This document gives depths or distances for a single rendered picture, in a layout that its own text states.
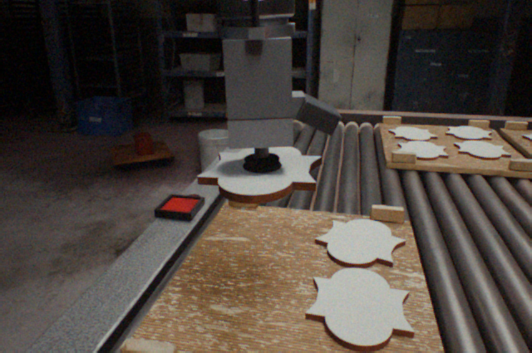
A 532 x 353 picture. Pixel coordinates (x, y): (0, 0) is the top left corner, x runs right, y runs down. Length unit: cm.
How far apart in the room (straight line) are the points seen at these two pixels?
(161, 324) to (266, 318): 13
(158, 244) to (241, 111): 41
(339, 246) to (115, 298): 34
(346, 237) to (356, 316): 18
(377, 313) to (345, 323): 5
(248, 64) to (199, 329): 32
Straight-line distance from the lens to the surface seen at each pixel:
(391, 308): 56
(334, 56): 512
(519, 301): 70
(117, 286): 66
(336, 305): 55
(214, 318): 55
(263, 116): 39
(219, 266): 64
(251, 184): 41
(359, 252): 66
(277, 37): 39
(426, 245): 78
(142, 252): 73
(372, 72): 521
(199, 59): 519
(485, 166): 115
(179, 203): 85
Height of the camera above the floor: 129
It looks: 18 degrees down
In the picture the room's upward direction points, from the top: straight up
